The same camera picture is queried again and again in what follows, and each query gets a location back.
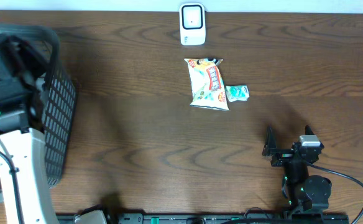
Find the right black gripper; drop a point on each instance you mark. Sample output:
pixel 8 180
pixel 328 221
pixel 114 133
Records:
pixel 283 155

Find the teal tissue pack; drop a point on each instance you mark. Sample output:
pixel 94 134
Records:
pixel 237 93

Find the yellow snack bag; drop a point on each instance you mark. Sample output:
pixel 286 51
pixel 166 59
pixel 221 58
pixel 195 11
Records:
pixel 207 86

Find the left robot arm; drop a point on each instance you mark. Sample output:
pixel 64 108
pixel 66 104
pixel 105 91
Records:
pixel 23 178

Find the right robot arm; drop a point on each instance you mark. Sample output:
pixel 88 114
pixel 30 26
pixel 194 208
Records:
pixel 308 194

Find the grey plastic shopping basket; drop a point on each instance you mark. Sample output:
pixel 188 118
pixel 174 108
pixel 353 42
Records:
pixel 57 92

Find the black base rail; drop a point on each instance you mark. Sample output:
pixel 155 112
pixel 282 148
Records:
pixel 137 218

